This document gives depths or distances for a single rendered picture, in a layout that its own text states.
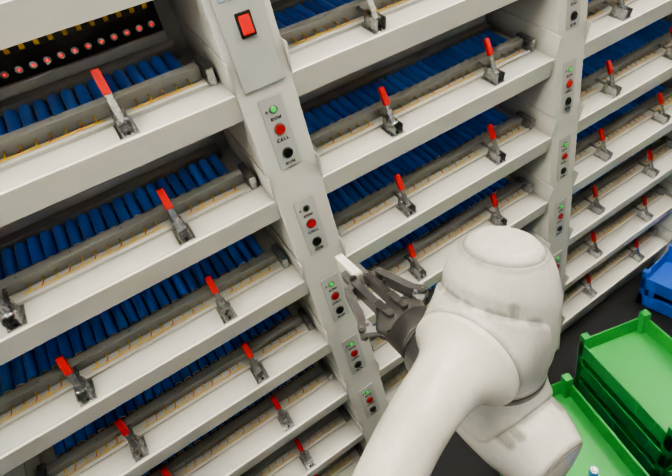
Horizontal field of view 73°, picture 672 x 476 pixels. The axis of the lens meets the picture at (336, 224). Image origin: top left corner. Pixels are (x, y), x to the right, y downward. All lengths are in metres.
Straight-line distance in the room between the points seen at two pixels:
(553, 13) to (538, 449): 0.87
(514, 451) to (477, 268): 0.21
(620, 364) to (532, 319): 1.06
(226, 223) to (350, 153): 0.26
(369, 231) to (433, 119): 0.26
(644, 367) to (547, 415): 0.96
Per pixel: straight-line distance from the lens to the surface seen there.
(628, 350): 1.51
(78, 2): 0.67
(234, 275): 0.92
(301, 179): 0.80
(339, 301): 0.98
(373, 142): 0.88
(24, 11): 0.67
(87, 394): 0.91
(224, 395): 1.04
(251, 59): 0.71
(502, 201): 1.31
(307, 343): 1.05
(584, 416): 1.37
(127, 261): 0.80
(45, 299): 0.83
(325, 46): 0.80
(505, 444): 0.54
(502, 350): 0.41
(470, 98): 1.00
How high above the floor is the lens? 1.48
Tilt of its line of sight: 35 degrees down
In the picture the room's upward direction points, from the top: 16 degrees counter-clockwise
